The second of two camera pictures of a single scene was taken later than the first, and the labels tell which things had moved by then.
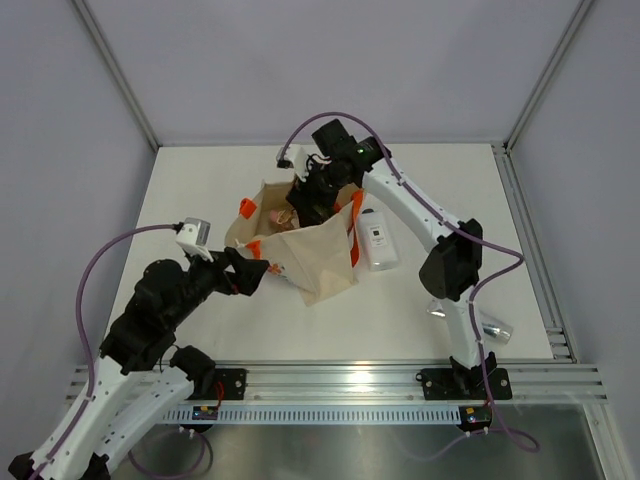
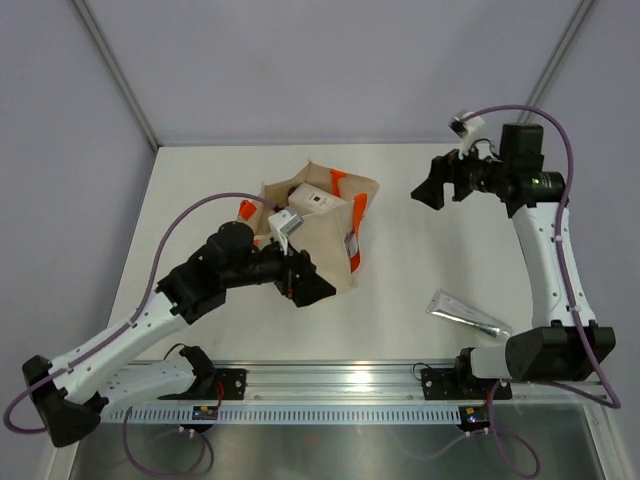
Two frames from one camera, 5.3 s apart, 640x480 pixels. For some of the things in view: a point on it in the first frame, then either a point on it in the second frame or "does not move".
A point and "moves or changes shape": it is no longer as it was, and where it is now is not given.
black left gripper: x=246 y=278 -> x=298 y=278
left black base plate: x=220 y=384 does not move
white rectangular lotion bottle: x=381 y=248 moves or changes shape
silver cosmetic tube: x=490 y=325 does not move
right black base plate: x=465 y=383 does not move
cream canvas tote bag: x=317 y=261 does not move
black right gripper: x=302 y=193 -> x=446 y=168
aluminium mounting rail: x=385 y=384 does not move
